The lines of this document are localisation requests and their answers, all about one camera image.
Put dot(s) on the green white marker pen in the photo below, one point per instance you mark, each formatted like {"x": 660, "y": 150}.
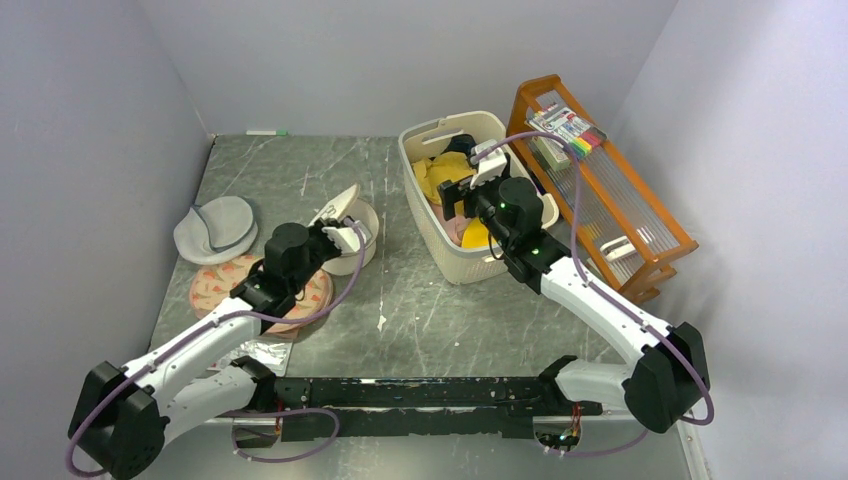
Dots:
{"x": 256, "y": 132}

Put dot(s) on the white mesh laundry bag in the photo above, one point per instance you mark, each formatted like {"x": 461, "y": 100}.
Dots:
{"x": 345, "y": 209}

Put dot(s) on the black yellow garment in basket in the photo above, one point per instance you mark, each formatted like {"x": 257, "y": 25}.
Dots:
{"x": 461, "y": 143}

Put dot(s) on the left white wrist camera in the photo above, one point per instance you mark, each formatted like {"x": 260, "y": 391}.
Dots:
{"x": 350, "y": 239}

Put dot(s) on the mustard yellow bra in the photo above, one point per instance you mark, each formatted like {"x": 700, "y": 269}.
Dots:
{"x": 430, "y": 173}

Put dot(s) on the coloured marker pen pack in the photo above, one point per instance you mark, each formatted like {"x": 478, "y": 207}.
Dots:
{"x": 582, "y": 136}

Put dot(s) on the pink bra in basket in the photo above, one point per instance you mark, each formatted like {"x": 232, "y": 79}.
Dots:
{"x": 453, "y": 227}

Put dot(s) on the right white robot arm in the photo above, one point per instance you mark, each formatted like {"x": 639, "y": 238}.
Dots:
{"x": 663, "y": 376}

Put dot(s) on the yellow bra in basket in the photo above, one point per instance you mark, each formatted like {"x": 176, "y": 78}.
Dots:
{"x": 475, "y": 235}

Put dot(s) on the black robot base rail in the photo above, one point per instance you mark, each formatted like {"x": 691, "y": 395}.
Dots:
{"x": 358, "y": 407}

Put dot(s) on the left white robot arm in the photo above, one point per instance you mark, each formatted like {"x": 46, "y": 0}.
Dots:
{"x": 125, "y": 415}

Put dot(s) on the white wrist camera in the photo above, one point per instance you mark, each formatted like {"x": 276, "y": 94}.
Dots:
{"x": 350, "y": 239}
{"x": 489, "y": 160}

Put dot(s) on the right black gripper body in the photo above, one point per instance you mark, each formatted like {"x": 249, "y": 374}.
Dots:
{"x": 478, "y": 201}

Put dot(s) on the floral pink laundry bag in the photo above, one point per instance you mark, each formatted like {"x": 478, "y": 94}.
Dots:
{"x": 212, "y": 284}

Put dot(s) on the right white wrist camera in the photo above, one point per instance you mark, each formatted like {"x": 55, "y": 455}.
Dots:
{"x": 489, "y": 160}

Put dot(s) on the cream plastic laundry basket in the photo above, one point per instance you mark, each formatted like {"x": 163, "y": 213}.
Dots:
{"x": 458, "y": 246}

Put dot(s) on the orange wooden rack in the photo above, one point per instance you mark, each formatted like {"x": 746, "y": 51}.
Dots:
{"x": 630, "y": 238}

